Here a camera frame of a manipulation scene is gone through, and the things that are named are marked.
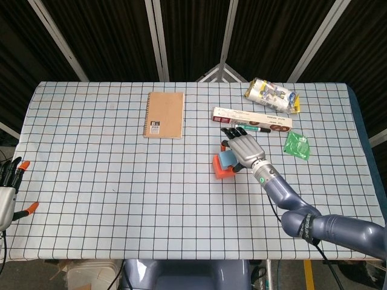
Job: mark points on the light blue cube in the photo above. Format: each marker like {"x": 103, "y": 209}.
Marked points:
{"x": 226, "y": 158}

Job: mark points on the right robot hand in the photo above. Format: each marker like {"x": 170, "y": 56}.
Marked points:
{"x": 246, "y": 149}

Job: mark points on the white plastic bin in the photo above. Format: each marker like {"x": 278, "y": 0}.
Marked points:
{"x": 90, "y": 272}

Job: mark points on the green foil packet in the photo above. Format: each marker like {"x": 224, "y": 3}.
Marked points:
{"x": 297, "y": 145}

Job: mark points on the baking paper box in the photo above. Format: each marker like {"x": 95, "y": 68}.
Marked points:
{"x": 242, "y": 114}

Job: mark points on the grey-blue robot torso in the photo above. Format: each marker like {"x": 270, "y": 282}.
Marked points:
{"x": 187, "y": 275}

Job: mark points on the white partition foot bracket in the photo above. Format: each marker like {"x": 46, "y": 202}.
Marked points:
{"x": 211, "y": 75}

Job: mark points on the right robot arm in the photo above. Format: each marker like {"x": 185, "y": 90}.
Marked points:
{"x": 281, "y": 190}

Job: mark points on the white black checked tablecloth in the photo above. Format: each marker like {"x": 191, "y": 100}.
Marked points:
{"x": 90, "y": 181}

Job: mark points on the white and yellow snack bag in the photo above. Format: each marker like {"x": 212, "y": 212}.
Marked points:
{"x": 272, "y": 95}

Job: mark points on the large orange foam block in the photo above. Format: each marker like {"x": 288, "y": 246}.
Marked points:
{"x": 220, "y": 172}

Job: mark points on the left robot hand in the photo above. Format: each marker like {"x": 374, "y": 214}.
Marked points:
{"x": 6, "y": 205}

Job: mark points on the brown spiral notebook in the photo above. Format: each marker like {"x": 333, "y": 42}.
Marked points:
{"x": 164, "y": 111}

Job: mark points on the white partition frame post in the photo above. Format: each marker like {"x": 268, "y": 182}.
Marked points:
{"x": 155, "y": 39}
{"x": 379, "y": 137}
{"x": 319, "y": 39}
{"x": 228, "y": 30}
{"x": 9, "y": 130}
{"x": 59, "y": 40}

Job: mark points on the green white marker pen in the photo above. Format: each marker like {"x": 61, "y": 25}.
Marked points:
{"x": 257, "y": 129}

